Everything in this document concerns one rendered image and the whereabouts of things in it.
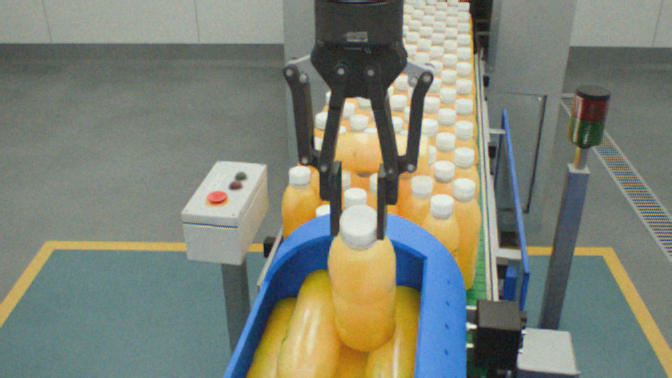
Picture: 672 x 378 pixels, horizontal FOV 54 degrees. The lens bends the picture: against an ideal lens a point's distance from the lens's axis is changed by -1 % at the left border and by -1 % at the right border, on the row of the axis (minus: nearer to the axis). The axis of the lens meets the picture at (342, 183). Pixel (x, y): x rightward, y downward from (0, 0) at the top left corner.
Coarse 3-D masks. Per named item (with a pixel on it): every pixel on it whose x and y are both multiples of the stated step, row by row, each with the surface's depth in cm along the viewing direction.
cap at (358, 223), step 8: (352, 208) 67; (360, 208) 67; (368, 208) 67; (344, 216) 67; (352, 216) 67; (360, 216) 67; (368, 216) 67; (376, 216) 67; (344, 224) 66; (352, 224) 66; (360, 224) 66; (368, 224) 66; (376, 224) 66; (344, 232) 66; (352, 232) 66; (360, 232) 66; (368, 232) 66; (376, 232) 67; (352, 240) 66; (360, 240) 66; (368, 240) 66
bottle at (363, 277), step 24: (336, 240) 70; (336, 264) 69; (360, 264) 68; (384, 264) 69; (336, 288) 72; (360, 288) 70; (384, 288) 71; (336, 312) 77; (360, 312) 73; (384, 312) 75; (360, 336) 78; (384, 336) 79
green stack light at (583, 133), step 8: (576, 120) 123; (568, 128) 126; (576, 128) 123; (584, 128) 122; (592, 128) 122; (600, 128) 122; (568, 136) 126; (576, 136) 124; (584, 136) 123; (592, 136) 123; (600, 136) 124; (584, 144) 124; (592, 144) 124
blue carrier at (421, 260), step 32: (320, 224) 89; (416, 224) 90; (288, 256) 89; (320, 256) 94; (416, 256) 85; (448, 256) 90; (288, 288) 98; (416, 288) 94; (448, 288) 84; (256, 320) 89; (448, 320) 79; (416, 352) 71; (448, 352) 75
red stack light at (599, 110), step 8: (576, 96) 122; (576, 104) 122; (584, 104) 121; (592, 104) 120; (600, 104) 120; (608, 104) 121; (576, 112) 122; (584, 112) 121; (592, 112) 121; (600, 112) 121; (584, 120) 122; (592, 120) 121; (600, 120) 121
